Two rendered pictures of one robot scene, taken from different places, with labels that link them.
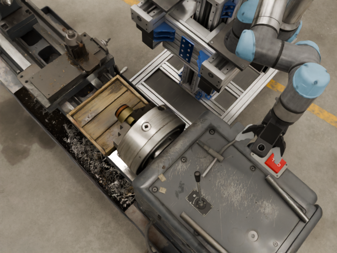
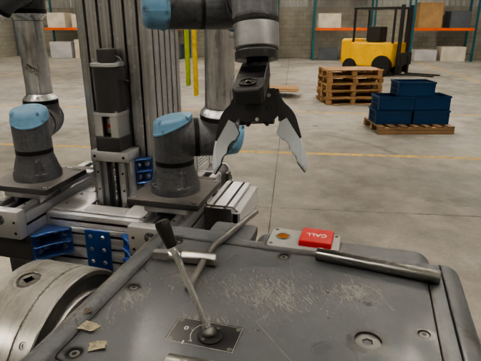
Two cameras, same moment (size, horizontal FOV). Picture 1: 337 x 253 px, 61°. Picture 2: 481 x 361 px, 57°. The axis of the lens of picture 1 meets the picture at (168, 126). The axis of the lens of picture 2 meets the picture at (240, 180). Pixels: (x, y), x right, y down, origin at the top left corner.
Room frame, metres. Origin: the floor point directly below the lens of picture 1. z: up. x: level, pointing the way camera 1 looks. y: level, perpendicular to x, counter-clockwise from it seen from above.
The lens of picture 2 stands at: (-0.33, -0.04, 1.65)
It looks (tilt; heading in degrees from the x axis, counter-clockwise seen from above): 19 degrees down; 341
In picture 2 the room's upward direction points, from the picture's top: straight up
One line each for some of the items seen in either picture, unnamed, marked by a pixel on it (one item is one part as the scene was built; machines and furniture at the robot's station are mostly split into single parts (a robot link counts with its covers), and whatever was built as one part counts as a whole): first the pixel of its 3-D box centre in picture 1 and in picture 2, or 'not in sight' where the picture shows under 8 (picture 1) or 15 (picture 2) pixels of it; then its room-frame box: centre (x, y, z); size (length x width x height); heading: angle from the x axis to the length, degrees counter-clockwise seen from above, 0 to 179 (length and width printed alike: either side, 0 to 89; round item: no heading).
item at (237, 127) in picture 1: (239, 135); (231, 237); (0.44, -0.28, 1.24); 0.09 x 0.08 x 0.03; 55
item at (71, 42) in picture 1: (72, 37); not in sight; (0.85, 0.53, 1.13); 0.08 x 0.08 x 0.03
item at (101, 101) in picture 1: (112, 113); not in sight; (0.59, 0.31, 0.89); 0.36 x 0.30 x 0.04; 145
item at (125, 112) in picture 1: (127, 116); not in sight; (0.51, 0.19, 1.08); 0.09 x 0.09 x 0.09; 55
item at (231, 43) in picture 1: (241, 35); (175, 173); (0.96, -0.27, 1.21); 0.15 x 0.15 x 0.10
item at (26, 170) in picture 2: not in sight; (36, 161); (1.24, 0.14, 1.21); 0.15 x 0.15 x 0.10
